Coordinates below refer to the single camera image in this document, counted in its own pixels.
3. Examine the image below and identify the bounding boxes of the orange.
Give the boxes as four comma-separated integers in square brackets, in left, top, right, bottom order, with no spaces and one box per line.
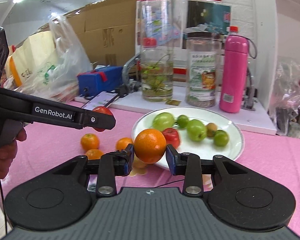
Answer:
[134,128,167,164]
[115,137,133,151]
[81,133,100,152]
[85,149,104,160]

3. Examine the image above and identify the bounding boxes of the red wax apple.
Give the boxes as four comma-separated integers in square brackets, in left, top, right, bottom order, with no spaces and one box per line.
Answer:
[92,106,113,132]
[162,128,180,149]

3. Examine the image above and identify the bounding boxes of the small green lime fruit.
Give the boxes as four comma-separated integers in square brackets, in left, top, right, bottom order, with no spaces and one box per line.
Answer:
[213,129,230,147]

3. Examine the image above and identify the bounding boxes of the large green jujube fruit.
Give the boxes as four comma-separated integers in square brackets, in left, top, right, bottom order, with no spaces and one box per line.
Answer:
[152,112,175,132]

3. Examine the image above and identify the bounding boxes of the person's left hand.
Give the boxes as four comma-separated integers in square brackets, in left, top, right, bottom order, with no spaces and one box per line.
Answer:
[0,128,27,179]

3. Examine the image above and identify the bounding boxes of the small brown longan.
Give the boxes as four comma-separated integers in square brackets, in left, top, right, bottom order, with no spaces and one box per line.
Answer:
[206,122,218,138]

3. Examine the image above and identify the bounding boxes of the small dark green fruit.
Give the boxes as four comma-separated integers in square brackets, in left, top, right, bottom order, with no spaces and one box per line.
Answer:
[177,115,189,129]

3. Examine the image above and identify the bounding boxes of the white plate blue rim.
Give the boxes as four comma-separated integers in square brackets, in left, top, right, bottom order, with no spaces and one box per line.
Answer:
[132,107,244,160]

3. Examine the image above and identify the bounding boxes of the large translucent plastic bag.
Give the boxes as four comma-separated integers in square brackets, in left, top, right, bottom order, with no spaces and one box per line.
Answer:
[15,14,92,102]

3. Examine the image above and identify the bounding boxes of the gold label plate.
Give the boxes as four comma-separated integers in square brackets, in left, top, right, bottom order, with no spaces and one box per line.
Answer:
[166,100,181,106]

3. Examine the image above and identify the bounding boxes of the cream paper bag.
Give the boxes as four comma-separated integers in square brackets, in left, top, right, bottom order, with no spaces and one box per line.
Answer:
[6,31,59,87]

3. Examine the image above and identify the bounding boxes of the black smartphone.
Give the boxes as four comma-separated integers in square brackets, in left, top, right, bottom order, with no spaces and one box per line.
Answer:
[82,92,119,111]

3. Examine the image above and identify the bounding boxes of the white raised platform board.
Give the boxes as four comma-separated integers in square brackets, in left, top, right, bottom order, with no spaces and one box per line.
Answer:
[73,84,278,136]

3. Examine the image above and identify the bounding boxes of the grey metal stand right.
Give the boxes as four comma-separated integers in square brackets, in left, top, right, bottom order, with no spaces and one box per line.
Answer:
[241,68,255,111]

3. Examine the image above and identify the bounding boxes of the blue plastic box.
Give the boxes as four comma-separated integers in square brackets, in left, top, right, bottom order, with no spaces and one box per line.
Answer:
[77,66,123,97]

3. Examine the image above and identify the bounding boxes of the red cap plastic bottle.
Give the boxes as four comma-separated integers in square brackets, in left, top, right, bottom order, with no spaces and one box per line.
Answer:
[141,37,157,63]

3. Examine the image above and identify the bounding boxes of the clear jar with label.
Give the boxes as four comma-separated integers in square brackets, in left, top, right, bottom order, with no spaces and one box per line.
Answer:
[185,31,221,108]

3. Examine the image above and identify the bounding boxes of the crumpled clear plastic bag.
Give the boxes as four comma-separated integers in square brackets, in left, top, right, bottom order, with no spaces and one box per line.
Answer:
[268,56,300,136]

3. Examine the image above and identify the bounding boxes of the cardboard box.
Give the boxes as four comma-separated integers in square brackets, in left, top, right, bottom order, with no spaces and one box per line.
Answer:
[37,0,140,68]

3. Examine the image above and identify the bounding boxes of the pink thermos bottle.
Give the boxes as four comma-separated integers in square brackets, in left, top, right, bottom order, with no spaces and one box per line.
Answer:
[219,34,257,113]

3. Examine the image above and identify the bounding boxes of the glass vase with plant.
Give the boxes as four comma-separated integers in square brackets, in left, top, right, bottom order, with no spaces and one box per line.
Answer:
[140,0,174,102]

